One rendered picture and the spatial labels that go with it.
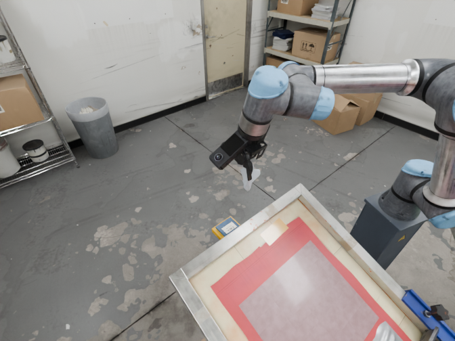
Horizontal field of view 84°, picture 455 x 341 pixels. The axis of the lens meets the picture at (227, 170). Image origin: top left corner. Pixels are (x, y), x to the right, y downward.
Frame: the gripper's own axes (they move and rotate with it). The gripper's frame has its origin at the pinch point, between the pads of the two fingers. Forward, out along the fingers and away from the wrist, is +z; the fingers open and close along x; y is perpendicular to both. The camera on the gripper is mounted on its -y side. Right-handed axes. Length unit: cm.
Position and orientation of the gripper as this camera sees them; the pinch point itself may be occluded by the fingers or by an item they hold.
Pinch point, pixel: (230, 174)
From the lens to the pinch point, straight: 79.2
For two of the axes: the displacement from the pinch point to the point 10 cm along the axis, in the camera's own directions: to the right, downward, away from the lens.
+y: 7.7, -4.2, 4.9
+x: -6.1, -7.0, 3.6
